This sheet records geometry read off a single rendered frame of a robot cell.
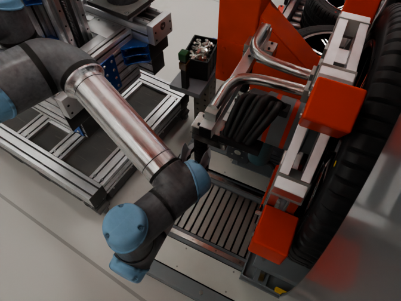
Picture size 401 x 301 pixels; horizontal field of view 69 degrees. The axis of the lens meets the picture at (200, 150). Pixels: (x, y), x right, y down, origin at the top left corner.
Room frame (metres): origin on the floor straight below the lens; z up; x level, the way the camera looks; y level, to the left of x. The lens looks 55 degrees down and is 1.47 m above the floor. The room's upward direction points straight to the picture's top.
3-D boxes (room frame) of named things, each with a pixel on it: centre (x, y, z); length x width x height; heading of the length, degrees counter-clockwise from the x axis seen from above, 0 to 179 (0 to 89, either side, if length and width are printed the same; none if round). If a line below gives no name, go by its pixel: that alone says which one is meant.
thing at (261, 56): (0.64, -0.22, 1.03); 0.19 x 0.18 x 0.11; 64
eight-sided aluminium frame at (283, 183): (0.50, -0.29, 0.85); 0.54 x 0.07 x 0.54; 154
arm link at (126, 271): (0.18, 0.13, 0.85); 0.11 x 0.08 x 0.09; 154
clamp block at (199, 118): (0.44, -0.03, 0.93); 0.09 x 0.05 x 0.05; 64
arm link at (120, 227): (0.19, 0.12, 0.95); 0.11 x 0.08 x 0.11; 134
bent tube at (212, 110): (0.46, -0.13, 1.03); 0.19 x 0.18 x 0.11; 64
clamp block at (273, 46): (0.74, -0.18, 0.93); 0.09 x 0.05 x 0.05; 64
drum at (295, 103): (0.53, -0.22, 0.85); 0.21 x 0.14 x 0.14; 64
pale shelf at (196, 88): (1.28, -0.01, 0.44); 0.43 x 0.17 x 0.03; 154
